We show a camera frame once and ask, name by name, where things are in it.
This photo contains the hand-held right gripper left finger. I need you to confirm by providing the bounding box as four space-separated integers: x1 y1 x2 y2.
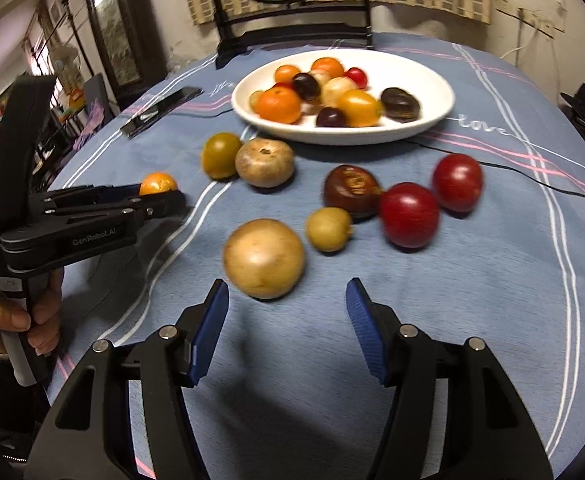
22 279 230 480

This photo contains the black smartphone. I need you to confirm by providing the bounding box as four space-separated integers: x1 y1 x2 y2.
120 86 204 139

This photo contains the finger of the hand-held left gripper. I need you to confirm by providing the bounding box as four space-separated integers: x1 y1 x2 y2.
55 191 188 226
47 183 146 206

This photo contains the white oval plate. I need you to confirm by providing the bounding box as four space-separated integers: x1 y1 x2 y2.
231 50 455 146

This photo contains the dark brown fruit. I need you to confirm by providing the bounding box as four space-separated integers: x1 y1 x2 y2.
322 164 384 220
380 87 421 123

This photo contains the thin black cable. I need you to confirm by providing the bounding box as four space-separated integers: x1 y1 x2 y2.
407 140 585 207

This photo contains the person's left hand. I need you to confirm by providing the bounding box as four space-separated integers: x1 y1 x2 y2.
0 267 66 356

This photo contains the black hat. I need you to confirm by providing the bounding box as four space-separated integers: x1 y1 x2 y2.
559 82 585 123

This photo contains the blue striped tablecloth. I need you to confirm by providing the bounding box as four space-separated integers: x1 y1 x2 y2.
42 32 585 480

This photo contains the dark purple plum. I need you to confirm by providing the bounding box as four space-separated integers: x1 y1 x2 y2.
315 107 348 128
291 73 322 102

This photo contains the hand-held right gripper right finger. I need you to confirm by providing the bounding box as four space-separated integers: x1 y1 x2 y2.
345 277 555 480

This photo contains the greenish orange tangerine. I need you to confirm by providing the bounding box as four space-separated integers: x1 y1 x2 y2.
201 132 243 181

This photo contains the white standing fan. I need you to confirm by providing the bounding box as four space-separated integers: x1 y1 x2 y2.
50 42 86 91

